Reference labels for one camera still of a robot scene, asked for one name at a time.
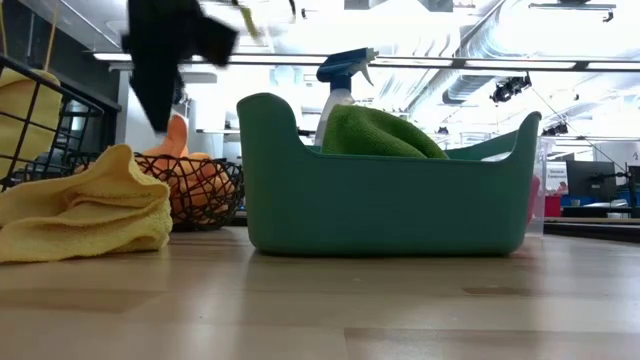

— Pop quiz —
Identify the black computer monitor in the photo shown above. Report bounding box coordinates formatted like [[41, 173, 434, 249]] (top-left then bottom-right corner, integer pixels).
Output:
[[566, 160, 618, 204]]

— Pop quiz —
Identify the clear plastic container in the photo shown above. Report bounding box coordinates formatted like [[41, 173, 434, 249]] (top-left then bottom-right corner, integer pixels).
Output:
[[524, 135, 556, 237]]

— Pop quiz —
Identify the white wall poster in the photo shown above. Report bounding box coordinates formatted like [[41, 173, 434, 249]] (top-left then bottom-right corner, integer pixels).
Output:
[[545, 167, 569, 196]]

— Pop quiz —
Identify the black wire grid basket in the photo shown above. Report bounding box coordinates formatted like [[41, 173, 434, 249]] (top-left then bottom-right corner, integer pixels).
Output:
[[0, 52, 107, 194]]

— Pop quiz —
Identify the blue white spray bottle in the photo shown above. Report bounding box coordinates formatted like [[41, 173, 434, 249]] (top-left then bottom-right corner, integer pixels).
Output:
[[314, 47, 380, 147]]

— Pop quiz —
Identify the black track light cluster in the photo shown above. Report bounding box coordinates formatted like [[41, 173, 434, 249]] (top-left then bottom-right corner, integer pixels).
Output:
[[491, 72, 533, 105]]

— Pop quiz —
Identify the dark woven wire basket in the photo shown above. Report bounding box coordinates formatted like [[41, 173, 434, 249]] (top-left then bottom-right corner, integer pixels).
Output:
[[64, 151, 246, 233]]

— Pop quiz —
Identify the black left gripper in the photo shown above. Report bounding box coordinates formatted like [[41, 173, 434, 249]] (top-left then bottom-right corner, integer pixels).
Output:
[[122, 0, 239, 134]]

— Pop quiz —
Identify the green microfiber towel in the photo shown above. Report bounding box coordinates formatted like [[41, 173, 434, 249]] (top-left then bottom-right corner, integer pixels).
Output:
[[321, 103, 450, 160]]

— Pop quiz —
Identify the teal plastic bin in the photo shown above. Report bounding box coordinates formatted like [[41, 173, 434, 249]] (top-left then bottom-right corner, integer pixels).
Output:
[[236, 92, 543, 258]]

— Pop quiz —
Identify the long ceiling light fixture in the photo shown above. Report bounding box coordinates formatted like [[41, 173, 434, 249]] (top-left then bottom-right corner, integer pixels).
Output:
[[92, 49, 640, 72]]

